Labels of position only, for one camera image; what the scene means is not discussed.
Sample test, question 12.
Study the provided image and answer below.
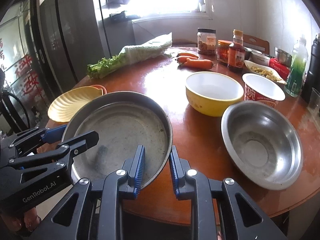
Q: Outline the yellow shell-shaped plate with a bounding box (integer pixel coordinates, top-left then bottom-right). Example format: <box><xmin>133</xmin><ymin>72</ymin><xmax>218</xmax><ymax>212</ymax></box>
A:
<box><xmin>47</xmin><ymin>86</ymin><xmax>103</xmax><ymax>123</ymax></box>

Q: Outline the shallow steel pan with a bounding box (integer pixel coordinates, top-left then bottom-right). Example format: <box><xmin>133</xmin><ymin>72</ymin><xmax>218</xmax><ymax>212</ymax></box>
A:
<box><xmin>62</xmin><ymin>91</ymin><xmax>173</xmax><ymax>188</ymax></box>

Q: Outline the pink plastic bowl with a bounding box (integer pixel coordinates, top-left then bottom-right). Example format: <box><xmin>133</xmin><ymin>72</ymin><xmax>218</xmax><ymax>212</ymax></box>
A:
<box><xmin>92</xmin><ymin>85</ymin><xmax>107</xmax><ymax>95</ymax></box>

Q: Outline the large stainless steel bowl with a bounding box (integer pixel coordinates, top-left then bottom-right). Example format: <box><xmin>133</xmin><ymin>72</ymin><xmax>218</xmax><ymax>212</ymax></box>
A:
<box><xmin>221</xmin><ymin>101</ymin><xmax>303</xmax><ymax>191</ymax></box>

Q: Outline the yellow enamel bowl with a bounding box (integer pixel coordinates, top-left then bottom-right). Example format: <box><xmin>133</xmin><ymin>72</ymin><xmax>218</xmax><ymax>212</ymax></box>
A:
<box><xmin>185</xmin><ymin>72</ymin><xmax>244</xmax><ymax>117</ymax></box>

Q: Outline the red white paper bowl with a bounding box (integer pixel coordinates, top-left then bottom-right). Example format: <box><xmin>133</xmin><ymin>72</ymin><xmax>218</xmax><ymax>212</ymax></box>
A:
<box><xmin>242</xmin><ymin>73</ymin><xmax>286</xmax><ymax>108</ymax></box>

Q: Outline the person's hand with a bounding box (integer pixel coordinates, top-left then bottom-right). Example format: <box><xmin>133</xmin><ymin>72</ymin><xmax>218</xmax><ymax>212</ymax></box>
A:
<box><xmin>1</xmin><ymin>207</ymin><xmax>41</xmax><ymax>236</ymax></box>

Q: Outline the round wooden table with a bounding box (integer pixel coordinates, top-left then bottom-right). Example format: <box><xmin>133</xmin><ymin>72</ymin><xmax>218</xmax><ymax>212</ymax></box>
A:
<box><xmin>44</xmin><ymin>45</ymin><xmax>320</xmax><ymax>227</ymax></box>

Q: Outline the dark refrigerator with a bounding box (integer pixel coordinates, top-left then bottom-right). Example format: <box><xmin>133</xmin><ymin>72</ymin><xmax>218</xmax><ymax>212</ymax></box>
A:
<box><xmin>37</xmin><ymin>0</ymin><xmax>136</xmax><ymax>98</ymax></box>

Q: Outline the celery bunch in bag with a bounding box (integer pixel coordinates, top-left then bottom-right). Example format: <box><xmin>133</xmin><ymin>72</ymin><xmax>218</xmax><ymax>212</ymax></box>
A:
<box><xmin>87</xmin><ymin>33</ymin><xmax>172</xmax><ymax>79</ymax></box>

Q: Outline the carrot middle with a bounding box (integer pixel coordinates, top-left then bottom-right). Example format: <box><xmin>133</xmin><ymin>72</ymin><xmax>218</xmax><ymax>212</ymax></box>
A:
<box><xmin>176</xmin><ymin>56</ymin><xmax>198</xmax><ymax>64</ymax></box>

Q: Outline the carrot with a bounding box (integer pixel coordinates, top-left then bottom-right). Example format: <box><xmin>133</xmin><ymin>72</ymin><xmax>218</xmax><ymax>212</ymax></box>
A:
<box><xmin>176</xmin><ymin>56</ymin><xmax>198</xmax><ymax>64</ymax></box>
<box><xmin>177</xmin><ymin>53</ymin><xmax>199</xmax><ymax>59</ymax></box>
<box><xmin>182</xmin><ymin>59</ymin><xmax>213</xmax><ymax>70</ymax></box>

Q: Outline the carrot far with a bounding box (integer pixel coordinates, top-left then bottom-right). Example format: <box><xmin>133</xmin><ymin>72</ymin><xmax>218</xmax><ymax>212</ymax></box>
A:
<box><xmin>177</xmin><ymin>53</ymin><xmax>199</xmax><ymax>59</ymax></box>

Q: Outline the clear plastic cup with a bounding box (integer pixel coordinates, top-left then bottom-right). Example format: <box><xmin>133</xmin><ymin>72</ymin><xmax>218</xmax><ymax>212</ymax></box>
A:
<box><xmin>308</xmin><ymin>88</ymin><xmax>320</xmax><ymax>126</ymax></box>

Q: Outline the white dish with food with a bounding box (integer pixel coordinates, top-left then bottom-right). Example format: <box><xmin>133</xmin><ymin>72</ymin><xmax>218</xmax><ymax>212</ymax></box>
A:
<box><xmin>244</xmin><ymin>60</ymin><xmax>286</xmax><ymax>85</ymax></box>

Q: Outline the carrot near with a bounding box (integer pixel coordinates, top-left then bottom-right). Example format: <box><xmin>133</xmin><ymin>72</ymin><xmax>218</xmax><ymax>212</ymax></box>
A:
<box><xmin>182</xmin><ymin>59</ymin><xmax>213</xmax><ymax>70</ymax></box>

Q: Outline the red tissue box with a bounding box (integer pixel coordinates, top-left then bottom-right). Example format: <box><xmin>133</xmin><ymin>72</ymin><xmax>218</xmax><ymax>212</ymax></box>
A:
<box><xmin>268</xmin><ymin>58</ymin><xmax>290</xmax><ymax>80</ymax></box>

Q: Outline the brown sauce bottle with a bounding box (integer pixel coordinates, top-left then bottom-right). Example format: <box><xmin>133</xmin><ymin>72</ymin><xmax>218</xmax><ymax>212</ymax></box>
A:
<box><xmin>227</xmin><ymin>29</ymin><xmax>245</xmax><ymax>73</ymax></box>

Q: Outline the white ceramic bowl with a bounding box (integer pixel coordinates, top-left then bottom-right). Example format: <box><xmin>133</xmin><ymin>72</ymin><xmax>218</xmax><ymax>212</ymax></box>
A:
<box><xmin>251</xmin><ymin>51</ymin><xmax>270</xmax><ymax>66</ymax></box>

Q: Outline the black thermos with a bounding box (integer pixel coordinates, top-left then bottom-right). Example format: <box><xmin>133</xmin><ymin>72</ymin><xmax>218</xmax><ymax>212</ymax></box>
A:
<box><xmin>301</xmin><ymin>34</ymin><xmax>320</xmax><ymax>103</ymax></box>

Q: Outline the green drink bottle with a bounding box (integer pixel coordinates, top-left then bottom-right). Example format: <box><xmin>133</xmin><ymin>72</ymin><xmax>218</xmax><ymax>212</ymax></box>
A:
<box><xmin>284</xmin><ymin>37</ymin><xmax>308</xmax><ymax>98</ymax></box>

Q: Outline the red chili sauce jar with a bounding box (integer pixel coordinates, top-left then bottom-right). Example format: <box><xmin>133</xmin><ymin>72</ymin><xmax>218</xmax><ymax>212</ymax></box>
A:
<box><xmin>217</xmin><ymin>40</ymin><xmax>232</xmax><ymax>65</ymax></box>

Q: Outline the steel bowl behind jars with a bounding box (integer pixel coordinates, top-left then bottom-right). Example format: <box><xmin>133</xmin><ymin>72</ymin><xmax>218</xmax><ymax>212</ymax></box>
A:
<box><xmin>244</xmin><ymin>47</ymin><xmax>253</xmax><ymax>60</ymax></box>

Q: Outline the small steel bowl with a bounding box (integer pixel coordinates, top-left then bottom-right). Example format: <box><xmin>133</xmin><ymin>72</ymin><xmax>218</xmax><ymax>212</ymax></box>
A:
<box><xmin>274</xmin><ymin>47</ymin><xmax>292</xmax><ymax>68</ymax></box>

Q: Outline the clear jar black lid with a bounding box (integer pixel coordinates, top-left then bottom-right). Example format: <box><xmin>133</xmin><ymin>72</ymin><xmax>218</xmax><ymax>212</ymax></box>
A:
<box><xmin>197</xmin><ymin>28</ymin><xmax>216</xmax><ymax>55</ymax></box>

